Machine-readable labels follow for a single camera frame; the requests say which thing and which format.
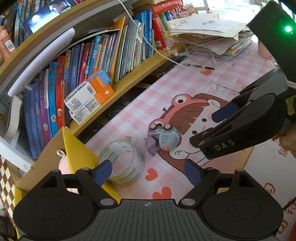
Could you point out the grey purple toy car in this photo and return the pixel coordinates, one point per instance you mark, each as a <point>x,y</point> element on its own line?
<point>164,139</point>

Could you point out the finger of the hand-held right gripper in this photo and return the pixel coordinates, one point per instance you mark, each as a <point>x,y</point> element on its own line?
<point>225,112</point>
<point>208,136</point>

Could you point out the stack of papers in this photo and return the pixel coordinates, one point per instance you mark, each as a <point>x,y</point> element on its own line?
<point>208,34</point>

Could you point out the brown wooden chessboard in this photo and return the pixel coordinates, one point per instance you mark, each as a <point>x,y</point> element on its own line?
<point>5,185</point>

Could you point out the pink plush pig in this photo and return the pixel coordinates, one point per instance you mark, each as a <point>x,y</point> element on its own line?
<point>64,165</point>

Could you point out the row of dark books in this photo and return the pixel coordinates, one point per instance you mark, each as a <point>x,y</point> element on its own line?
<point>20,18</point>

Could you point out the white desk bookshelf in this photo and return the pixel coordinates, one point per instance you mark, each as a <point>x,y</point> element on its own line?
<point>138,78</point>

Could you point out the yellow cardboard box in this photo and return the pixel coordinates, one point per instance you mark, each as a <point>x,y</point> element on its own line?
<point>78,153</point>

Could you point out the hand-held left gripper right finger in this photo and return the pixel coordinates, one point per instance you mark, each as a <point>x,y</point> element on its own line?
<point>193,172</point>

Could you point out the clear tape roll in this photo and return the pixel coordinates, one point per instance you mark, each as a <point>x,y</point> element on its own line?
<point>131,176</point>

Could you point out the white orange carton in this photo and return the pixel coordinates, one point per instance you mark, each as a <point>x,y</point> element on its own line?
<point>78,97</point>
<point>85,113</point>

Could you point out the black tablet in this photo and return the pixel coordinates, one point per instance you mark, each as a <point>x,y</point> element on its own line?
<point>46,14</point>

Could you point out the white bar lamp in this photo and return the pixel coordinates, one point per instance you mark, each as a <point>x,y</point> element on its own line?
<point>41,62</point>

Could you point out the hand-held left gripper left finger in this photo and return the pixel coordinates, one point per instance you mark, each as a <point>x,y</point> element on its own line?
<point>103,172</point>

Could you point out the black pen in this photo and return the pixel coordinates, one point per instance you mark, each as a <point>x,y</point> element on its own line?
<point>198,66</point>

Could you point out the pink checked desk mat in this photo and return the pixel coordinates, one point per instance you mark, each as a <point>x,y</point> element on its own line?
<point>185,92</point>

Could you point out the pink cup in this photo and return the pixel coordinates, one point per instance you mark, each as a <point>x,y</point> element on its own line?
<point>264,51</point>

